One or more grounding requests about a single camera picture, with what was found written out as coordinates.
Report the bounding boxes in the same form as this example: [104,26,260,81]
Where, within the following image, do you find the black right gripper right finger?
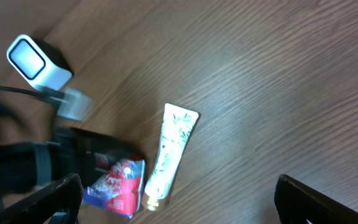
[274,174,358,224]

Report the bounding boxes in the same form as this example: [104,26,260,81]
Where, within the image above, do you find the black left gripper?
[54,128,142,187]

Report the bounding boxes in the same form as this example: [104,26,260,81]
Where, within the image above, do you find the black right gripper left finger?
[0,173,83,224]

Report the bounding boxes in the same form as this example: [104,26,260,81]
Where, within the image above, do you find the red purple tissue pack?
[83,153,146,218]

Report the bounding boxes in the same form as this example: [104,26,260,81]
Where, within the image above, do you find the white cosmetic tube gold cap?
[142,103,199,211]

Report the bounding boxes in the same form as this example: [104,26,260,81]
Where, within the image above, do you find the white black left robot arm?
[0,86,144,196]

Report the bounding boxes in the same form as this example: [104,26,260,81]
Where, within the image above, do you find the white barcode scanner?
[6,34,73,90]

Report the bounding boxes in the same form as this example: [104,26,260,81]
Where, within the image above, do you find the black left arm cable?
[0,84,67,103]

